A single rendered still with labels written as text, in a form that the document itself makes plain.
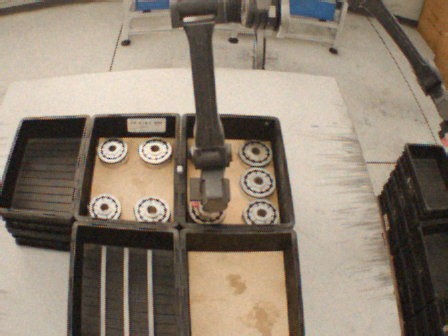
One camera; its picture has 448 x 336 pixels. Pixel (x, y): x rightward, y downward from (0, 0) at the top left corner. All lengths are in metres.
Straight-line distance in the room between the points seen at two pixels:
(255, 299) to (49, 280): 0.65
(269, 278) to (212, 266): 0.16
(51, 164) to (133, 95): 0.54
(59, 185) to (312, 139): 0.96
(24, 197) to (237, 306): 0.75
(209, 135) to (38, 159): 0.71
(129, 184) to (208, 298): 0.43
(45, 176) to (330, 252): 0.97
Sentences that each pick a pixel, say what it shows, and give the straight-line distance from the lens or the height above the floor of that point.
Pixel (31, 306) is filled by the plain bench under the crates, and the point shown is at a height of 0.70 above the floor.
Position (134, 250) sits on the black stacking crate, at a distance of 1.23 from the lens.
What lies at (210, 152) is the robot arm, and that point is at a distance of 1.01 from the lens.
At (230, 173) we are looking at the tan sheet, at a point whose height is 0.83.
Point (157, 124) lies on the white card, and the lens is 1.41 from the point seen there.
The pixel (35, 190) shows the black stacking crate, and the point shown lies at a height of 0.83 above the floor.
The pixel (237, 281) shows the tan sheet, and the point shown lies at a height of 0.83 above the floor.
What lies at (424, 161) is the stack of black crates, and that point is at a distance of 2.24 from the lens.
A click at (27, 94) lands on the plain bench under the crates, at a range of 1.97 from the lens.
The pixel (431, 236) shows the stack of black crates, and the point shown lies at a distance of 2.12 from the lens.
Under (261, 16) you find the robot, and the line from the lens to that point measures 1.50.
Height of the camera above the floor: 1.91
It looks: 51 degrees down
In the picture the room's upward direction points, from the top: 9 degrees clockwise
